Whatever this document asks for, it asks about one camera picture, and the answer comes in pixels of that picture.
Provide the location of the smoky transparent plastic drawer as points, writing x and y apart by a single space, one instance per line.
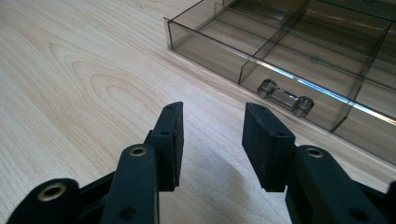
311 56

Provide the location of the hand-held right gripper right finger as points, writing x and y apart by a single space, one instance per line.
267 155

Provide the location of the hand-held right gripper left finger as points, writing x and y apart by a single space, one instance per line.
168 146

